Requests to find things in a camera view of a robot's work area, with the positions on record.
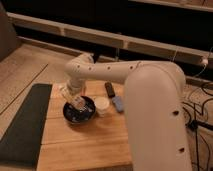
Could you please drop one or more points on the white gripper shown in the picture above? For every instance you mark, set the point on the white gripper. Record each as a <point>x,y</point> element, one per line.
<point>76,86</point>

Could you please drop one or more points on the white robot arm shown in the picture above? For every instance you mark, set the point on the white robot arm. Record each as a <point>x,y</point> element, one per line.
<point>152,107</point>

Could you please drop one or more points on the dark ceramic bowl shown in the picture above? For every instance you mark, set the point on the dark ceramic bowl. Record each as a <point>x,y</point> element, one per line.
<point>75,116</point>

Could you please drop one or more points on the white paper cup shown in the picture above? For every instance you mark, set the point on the white paper cup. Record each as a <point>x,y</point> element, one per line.
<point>102,104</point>

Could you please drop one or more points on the dark brown bar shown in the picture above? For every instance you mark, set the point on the dark brown bar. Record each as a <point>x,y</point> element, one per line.
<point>109,89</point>

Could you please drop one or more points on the blue sponge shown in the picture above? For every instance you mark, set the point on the blue sponge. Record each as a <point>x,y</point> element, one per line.
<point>117,102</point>

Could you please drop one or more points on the wooden cutting board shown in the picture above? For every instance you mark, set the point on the wooden cutting board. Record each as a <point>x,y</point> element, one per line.
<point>101,144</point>

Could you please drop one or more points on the dark green mat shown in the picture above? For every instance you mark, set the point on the dark green mat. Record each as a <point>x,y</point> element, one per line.
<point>20,145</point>

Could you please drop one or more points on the white shelf rail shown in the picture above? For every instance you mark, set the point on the white shelf rail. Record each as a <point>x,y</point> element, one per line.
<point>138,45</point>

